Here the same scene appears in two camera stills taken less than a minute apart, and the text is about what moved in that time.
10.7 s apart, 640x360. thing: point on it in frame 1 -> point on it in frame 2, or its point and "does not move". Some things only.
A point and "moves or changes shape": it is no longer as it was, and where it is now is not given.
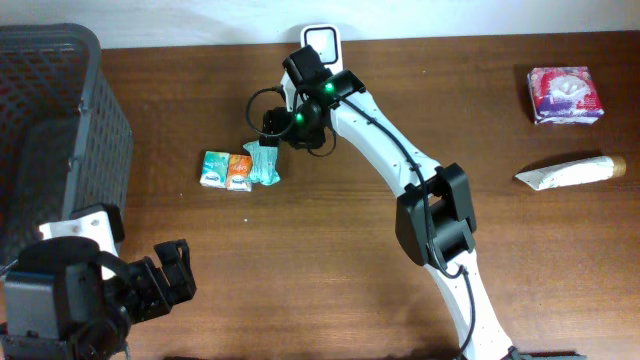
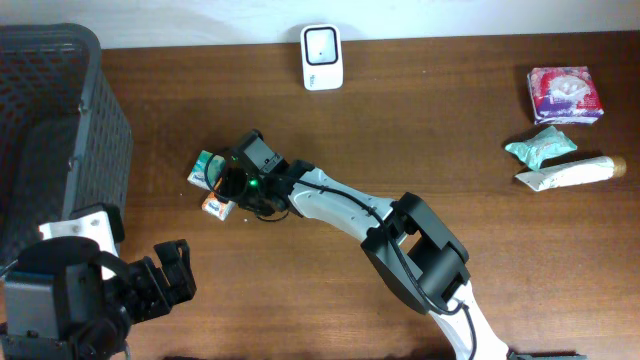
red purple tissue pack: [564, 95] does not move
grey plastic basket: [66, 138] does not move
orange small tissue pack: [239, 173] moves or changes shape
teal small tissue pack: [215, 169] moves or changes shape
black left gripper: [163, 276] does not move
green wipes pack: [263, 159] moves or changes shape
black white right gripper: [272, 126] -> [228, 185]
